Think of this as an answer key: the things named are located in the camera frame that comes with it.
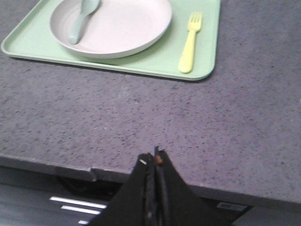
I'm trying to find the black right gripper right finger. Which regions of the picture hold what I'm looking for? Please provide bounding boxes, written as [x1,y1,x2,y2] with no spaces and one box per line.
[154,146,233,226]

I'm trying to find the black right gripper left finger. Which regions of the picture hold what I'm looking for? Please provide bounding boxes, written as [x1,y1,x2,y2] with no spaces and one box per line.
[88,153,151,226]

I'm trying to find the cream round plate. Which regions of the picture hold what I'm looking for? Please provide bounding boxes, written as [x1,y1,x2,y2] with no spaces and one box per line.
[49,0,172,59]

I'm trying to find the yellow plastic fork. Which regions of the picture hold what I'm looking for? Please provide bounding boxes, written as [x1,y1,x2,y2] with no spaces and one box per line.
[178,12,202,73]

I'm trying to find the light green serving tray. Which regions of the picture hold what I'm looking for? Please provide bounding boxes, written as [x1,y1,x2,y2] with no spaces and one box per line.
[1,0,221,81]

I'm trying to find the pale green plastic spoon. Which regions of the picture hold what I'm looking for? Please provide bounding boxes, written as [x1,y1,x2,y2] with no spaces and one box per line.
[68,0,101,45]

